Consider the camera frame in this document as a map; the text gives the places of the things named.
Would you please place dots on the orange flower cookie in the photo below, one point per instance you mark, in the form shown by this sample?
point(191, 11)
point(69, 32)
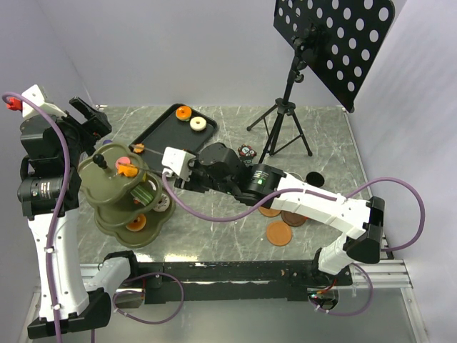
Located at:
point(138, 148)

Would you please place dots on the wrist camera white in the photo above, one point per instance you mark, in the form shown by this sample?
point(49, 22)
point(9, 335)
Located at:
point(176, 162)
point(37, 95)

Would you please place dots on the black cartoon figurine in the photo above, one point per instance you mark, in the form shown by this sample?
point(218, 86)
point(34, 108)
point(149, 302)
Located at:
point(246, 154)

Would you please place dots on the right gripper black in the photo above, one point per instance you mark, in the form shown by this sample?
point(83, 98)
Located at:
point(193, 185)

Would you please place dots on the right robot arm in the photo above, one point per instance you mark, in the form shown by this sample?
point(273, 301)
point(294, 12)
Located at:
point(359, 221)

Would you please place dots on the dark brown mug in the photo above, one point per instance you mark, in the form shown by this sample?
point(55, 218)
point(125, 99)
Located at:
point(315, 179)

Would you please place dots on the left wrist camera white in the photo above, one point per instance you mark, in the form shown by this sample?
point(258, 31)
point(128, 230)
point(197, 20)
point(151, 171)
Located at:
point(37, 95)

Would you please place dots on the orange coaster left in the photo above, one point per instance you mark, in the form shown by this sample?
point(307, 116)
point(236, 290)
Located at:
point(269, 212)

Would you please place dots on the orange coaster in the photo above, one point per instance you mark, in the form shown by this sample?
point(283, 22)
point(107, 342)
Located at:
point(269, 212)
point(279, 233)

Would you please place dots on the green layered cake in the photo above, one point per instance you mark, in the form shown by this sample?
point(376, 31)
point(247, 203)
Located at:
point(142, 195)

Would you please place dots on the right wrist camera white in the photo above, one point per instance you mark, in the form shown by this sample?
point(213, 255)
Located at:
point(176, 162)

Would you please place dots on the white cream donut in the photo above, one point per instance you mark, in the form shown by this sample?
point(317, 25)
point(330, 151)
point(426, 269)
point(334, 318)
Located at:
point(198, 123)

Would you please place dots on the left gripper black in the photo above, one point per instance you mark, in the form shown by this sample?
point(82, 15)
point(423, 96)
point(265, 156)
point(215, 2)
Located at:
point(94, 128)

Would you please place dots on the black music stand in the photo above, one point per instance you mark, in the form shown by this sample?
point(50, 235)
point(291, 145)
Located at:
point(337, 40)

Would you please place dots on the orange star cookie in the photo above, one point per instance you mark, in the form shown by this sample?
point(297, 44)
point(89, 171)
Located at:
point(127, 170)

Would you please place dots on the pink round cookie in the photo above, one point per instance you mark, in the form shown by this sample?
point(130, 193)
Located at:
point(122, 161)

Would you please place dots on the orange donut back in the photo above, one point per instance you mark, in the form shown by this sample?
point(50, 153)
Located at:
point(183, 113)

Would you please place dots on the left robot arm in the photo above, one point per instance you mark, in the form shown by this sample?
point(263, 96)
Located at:
point(49, 195)

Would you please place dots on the chocolate sprinkle donut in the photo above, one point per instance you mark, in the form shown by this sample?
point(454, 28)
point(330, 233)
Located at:
point(163, 204)

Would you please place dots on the black serving tray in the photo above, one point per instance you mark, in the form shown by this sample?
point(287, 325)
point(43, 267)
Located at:
point(167, 130)

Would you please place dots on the black base frame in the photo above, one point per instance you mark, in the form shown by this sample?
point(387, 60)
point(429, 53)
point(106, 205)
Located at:
point(215, 281)

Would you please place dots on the orange coaster front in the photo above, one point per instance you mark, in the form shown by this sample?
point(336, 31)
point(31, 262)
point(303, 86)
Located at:
point(279, 233)

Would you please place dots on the orange donut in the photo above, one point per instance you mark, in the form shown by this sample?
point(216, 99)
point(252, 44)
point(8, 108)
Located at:
point(138, 224)
point(183, 113)

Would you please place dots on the orange donut front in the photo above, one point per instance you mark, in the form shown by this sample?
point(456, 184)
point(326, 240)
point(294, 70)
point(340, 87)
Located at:
point(138, 224)

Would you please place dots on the dark brown coaster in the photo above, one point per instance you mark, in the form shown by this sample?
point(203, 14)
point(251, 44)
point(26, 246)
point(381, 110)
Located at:
point(293, 219)

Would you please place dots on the green three-tier serving stand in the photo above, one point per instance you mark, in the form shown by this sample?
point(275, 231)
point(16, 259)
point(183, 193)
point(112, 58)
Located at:
point(109, 195)

